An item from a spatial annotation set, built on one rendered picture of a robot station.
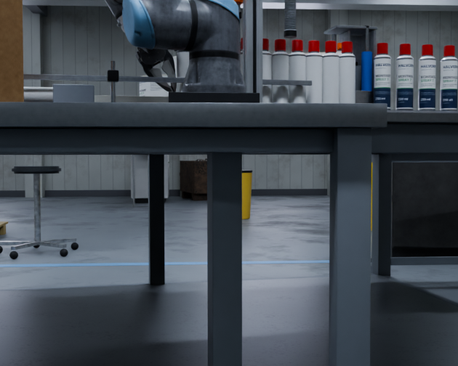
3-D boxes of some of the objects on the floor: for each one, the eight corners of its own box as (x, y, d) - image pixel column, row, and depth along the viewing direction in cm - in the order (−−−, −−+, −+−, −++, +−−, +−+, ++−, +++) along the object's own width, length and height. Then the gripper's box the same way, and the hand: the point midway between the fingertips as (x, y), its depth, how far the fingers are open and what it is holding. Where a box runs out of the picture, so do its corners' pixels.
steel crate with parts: (234, 196, 1195) (234, 158, 1192) (239, 200, 1080) (239, 158, 1077) (179, 197, 1188) (179, 158, 1185) (179, 201, 1073) (179, 158, 1070)
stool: (82, 247, 531) (81, 165, 529) (63, 259, 469) (62, 166, 466) (8, 247, 531) (6, 165, 528) (-21, 259, 468) (-23, 167, 466)
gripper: (148, 23, 191) (184, 87, 194) (121, 38, 190) (158, 102, 193) (150, 17, 183) (188, 84, 186) (122, 33, 181) (161, 99, 184)
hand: (172, 88), depth 186 cm, fingers closed, pressing on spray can
